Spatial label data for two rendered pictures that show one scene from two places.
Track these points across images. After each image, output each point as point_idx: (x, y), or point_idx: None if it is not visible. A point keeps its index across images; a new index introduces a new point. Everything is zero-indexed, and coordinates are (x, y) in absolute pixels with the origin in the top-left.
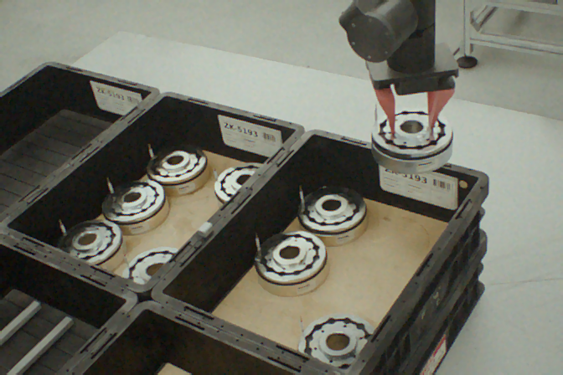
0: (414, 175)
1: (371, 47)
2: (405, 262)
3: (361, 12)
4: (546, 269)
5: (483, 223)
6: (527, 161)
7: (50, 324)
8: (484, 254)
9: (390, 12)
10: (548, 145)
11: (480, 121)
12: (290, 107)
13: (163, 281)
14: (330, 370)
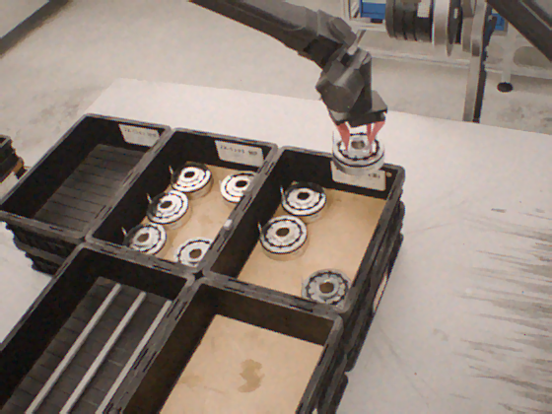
0: None
1: (338, 103)
2: (357, 229)
3: (331, 84)
4: (439, 219)
5: None
6: (416, 147)
7: (131, 298)
8: (403, 216)
9: (349, 81)
10: (427, 134)
11: None
12: (251, 122)
13: (209, 263)
14: (331, 308)
